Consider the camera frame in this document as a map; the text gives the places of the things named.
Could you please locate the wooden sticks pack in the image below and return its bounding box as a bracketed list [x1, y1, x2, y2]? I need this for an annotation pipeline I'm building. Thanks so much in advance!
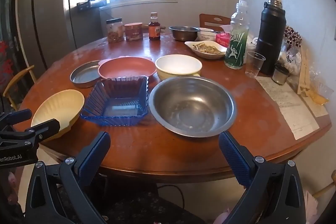
[297, 48, 310, 96]

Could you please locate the yellow shell-shaped plate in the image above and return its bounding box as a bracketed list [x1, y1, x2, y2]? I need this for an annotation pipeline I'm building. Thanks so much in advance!
[31, 89, 85, 140]

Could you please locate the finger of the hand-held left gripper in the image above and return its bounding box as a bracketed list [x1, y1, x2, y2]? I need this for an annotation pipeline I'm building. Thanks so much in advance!
[25, 118, 61, 143]
[0, 109, 32, 132]

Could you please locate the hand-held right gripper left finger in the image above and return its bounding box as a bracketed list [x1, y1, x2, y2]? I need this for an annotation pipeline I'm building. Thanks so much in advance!
[25, 131, 111, 224]

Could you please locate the red tissue packet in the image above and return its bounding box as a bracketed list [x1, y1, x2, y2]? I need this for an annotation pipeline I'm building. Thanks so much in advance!
[215, 32, 231, 47]

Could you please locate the dark patterned cloth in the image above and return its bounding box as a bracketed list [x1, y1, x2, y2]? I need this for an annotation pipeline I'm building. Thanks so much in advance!
[87, 182, 208, 224]

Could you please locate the green label drink bottle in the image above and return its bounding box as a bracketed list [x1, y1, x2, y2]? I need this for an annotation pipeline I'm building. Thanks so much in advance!
[224, 0, 249, 70]

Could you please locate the clear jar with black lid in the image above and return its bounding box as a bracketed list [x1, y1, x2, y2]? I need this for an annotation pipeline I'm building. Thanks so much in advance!
[106, 18, 124, 43]

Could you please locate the brown sauce bottle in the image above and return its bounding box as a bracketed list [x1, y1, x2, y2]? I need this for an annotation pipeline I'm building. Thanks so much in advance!
[148, 12, 161, 41]

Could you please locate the yellow bowl with white inside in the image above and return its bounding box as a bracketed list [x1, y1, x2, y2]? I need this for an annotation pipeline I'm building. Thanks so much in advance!
[155, 54, 202, 81]

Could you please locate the small steel bowl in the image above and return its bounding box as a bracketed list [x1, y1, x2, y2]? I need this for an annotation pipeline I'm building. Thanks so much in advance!
[169, 26, 200, 42]

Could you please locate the clear plastic cup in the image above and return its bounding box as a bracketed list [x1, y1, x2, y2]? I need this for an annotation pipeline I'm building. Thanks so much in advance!
[245, 51, 266, 79]

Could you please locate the white plate with food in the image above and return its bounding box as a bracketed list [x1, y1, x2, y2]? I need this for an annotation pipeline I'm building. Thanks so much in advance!
[184, 40, 227, 60]

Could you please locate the yellow plastic bag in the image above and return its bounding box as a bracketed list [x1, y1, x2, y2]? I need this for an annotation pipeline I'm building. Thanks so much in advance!
[306, 88, 328, 105]

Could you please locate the white plastic bag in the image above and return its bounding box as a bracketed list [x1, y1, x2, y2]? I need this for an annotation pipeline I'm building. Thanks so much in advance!
[278, 51, 302, 75]

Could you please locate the black thermos flask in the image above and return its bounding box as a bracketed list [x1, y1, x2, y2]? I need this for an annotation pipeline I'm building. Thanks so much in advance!
[255, 0, 286, 75]

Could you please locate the printed paper sheet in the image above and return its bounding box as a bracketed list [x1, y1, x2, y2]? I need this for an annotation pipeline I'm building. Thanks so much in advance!
[256, 74, 321, 140]

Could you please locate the red label jar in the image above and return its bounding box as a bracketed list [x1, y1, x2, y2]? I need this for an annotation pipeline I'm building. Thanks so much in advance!
[124, 22, 144, 42]

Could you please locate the blue ribbed plastic dish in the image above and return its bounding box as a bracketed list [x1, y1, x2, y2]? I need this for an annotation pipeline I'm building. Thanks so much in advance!
[79, 76, 149, 127]

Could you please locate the red paper decoration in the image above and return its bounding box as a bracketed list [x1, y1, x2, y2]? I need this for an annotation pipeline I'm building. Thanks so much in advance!
[0, 40, 12, 77]

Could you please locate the large steel bowl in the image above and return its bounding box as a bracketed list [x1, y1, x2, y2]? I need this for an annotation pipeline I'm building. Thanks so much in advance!
[148, 76, 237, 137]

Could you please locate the white ceramic bowl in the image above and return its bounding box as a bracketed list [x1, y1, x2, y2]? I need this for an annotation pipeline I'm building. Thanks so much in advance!
[197, 28, 215, 41]

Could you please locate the pink plate with ears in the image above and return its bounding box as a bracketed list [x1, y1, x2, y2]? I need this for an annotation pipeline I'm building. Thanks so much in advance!
[98, 56, 156, 80]

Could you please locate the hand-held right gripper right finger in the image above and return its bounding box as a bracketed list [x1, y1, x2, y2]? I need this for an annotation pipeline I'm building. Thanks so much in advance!
[218, 131, 307, 224]

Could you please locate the beaded ornament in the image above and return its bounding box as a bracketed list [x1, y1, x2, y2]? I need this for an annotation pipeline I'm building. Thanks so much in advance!
[283, 26, 302, 50]

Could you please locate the grey refrigerator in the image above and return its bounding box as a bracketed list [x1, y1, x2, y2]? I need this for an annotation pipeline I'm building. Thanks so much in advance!
[16, 0, 79, 75]

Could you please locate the round steel plate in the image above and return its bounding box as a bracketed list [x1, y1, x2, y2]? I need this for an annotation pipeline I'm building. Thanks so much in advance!
[70, 60, 105, 88]

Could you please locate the small glass jar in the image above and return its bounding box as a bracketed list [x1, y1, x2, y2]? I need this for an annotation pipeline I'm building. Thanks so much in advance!
[272, 63, 290, 85]

